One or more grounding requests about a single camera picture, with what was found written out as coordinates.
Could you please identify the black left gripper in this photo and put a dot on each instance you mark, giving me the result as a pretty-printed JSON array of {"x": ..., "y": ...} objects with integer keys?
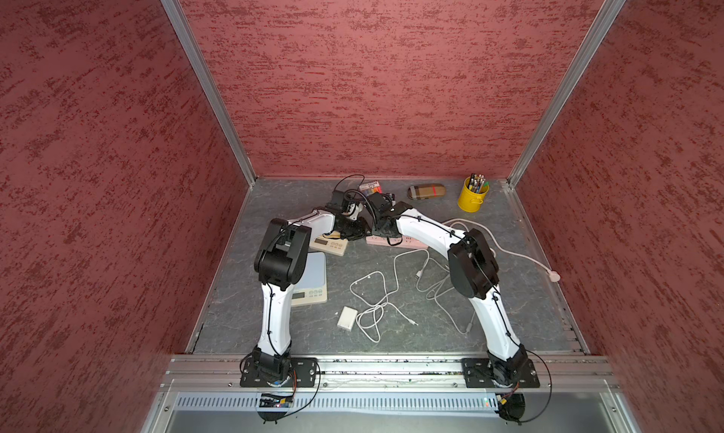
[{"x": 360, "y": 231}]

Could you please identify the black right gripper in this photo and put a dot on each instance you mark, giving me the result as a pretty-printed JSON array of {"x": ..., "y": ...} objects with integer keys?
[{"x": 376, "y": 225}]

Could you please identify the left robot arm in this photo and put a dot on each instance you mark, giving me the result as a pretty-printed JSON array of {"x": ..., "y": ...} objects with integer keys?
[{"x": 280, "y": 264}]

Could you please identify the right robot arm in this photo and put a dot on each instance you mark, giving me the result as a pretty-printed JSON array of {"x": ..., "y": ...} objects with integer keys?
[{"x": 473, "y": 273}]

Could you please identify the blue top electronic scale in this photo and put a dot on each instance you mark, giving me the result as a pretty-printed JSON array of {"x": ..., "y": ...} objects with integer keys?
[{"x": 312, "y": 286}]

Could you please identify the rainbow marker pack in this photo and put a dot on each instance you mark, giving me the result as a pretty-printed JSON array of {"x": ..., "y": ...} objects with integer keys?
[{"x": 370, "y": 188}]

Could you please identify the pink power strip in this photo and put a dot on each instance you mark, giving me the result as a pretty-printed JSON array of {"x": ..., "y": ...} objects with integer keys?
[{"x": 404, "y": 242}]

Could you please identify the plaid pencil case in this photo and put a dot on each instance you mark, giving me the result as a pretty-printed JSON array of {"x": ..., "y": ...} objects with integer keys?
[{"x": 426, "y": 191}]

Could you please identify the white square charger block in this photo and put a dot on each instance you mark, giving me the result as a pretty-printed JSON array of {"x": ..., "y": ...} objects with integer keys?
[{"x": 347, "y": 318}]

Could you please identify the yellow pen holder cup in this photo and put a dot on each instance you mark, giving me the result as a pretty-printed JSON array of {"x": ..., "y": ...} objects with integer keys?
[{"x": 473, "y": 194}]

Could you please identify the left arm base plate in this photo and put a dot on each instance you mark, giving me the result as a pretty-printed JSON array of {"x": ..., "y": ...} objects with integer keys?
[{"x": 279, "y": 373}]

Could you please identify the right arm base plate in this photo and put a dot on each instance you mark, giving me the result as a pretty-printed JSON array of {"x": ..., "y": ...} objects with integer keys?
[{"x": 482, "y": 374}]

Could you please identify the aluminium corner post left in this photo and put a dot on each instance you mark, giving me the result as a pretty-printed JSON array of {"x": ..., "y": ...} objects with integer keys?
[{"x": 184, "y": 33}]

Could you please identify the aluminium corner post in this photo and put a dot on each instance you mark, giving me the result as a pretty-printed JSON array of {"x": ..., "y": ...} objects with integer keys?
[
  {"x": 184, "y": 33},
  {"x": 598, "y": 30}
]

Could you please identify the aluminium corner post right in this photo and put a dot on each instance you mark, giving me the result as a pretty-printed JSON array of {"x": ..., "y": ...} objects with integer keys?
[{"x": 598, "y": 30}]

